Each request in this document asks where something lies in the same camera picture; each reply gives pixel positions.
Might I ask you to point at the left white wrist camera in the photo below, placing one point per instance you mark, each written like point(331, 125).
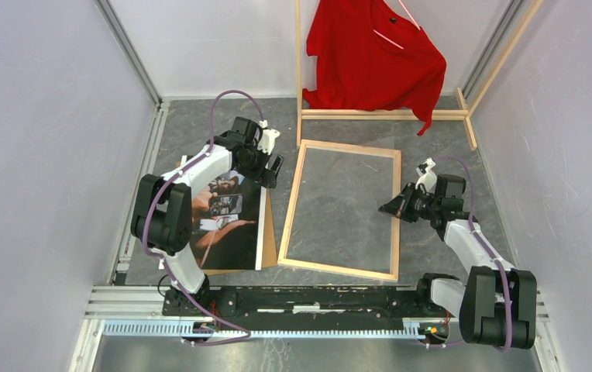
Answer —
point(268, 138)

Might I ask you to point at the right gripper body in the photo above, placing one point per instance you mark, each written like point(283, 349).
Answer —
point(420, 205)

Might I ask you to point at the printed photo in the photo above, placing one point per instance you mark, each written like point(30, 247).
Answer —
point(224, 221)

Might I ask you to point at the pink clothes hanger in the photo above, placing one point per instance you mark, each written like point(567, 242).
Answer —
point(409, 15)

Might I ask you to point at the wooden clothes rack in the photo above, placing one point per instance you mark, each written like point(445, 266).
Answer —
point(511, 26)

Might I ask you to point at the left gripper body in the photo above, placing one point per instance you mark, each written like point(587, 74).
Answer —
point(256, 161)

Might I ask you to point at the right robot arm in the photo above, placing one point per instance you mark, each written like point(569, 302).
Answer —
point(496, 305)

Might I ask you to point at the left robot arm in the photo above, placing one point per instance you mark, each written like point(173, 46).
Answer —
point(162, 215)

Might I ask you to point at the red t-shirt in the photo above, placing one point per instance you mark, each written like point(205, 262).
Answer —
point(370, 58)

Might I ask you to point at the wooden picture frame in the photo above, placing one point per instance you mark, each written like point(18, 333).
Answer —
point(306, 145)

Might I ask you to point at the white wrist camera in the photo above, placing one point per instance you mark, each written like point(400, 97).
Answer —
point(426, 176)
point(268, 138)

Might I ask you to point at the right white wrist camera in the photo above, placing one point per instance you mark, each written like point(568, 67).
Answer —
point(426, 176)

